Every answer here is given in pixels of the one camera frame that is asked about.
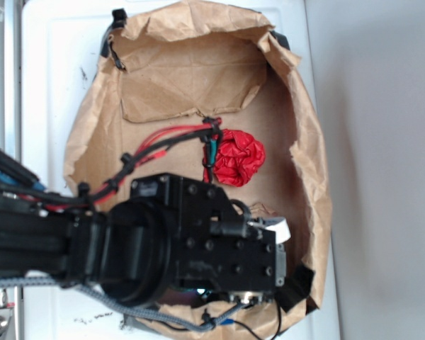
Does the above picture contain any aluminium frame rail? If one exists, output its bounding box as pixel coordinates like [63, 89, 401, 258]
[0, 0, 24, 339]

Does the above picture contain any crumpled red paper ball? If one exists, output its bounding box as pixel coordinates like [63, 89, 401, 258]
[212, 129, 266, 187]

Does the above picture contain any brown paper bag tray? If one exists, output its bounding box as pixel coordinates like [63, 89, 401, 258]
[64, 1, 332, 339]

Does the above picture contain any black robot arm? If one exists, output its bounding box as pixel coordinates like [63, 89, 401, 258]
[0, 174, 286, 307]

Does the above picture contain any grey braided cable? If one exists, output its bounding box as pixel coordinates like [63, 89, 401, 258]
[0, 275, 249, 332]

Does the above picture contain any red and black cable bundle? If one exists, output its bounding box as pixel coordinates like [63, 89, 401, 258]
[76, 117, 223, 210]

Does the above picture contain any thin black wire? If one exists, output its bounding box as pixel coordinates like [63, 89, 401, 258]
[229, 300, 284, 340]

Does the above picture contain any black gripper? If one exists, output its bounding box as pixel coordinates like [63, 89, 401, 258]
[130, 174, 290, 304]

